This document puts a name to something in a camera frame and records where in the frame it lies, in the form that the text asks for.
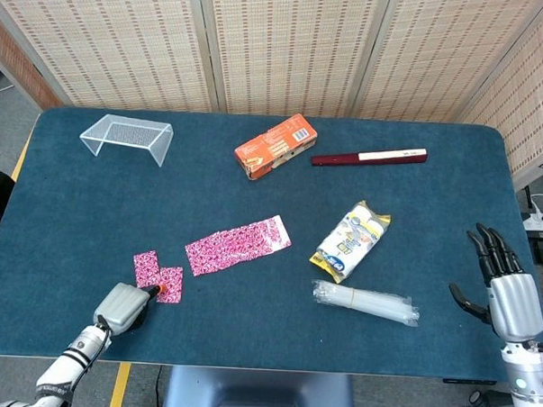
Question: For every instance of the woven bamboo screen panel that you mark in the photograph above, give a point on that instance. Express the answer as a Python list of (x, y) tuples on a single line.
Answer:
[(440, 53), (296, 47), (20, 66), (112, 39), (528, 97)]

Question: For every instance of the small pink patterned packet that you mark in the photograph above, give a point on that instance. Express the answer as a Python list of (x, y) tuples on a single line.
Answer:
[(144, 268)]

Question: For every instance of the white plastic-wrapped roll pack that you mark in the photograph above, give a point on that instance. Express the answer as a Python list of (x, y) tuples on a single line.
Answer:
[(351, 243)]

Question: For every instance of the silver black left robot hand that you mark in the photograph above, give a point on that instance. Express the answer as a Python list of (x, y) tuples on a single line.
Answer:
[(120, 307)]

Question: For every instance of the long pink patterned packet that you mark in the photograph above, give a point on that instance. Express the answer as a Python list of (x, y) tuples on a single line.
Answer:
[(233, 248)]

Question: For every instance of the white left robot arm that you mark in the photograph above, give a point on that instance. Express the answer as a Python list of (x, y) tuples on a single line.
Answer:
[(66, 366)]

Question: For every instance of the clear plastic tube bundle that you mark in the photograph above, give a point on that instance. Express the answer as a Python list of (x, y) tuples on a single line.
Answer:
[(377, 304)]

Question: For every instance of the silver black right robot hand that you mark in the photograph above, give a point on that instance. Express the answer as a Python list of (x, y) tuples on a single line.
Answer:
[(513, 299)]

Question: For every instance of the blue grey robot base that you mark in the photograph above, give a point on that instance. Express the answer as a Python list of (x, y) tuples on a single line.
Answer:
[(258, 394)]

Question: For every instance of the orange cardboard box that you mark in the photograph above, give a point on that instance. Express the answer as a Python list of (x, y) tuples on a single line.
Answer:
[(274, 147)]

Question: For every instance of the teal felt table cover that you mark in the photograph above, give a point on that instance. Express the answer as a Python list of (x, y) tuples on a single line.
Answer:
[(271, 203)]

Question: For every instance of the clear acrylic stand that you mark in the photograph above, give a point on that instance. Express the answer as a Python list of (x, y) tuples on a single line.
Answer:
[(135, 134)]

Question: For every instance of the tan rubber band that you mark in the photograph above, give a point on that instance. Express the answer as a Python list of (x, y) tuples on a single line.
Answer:
[(353, 298)]

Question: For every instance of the dark red folded hand fan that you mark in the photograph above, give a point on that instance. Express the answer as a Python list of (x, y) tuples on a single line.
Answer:
[(336, 160)]

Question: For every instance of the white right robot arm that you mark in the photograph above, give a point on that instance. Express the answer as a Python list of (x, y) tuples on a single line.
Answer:
[(527, 386)]

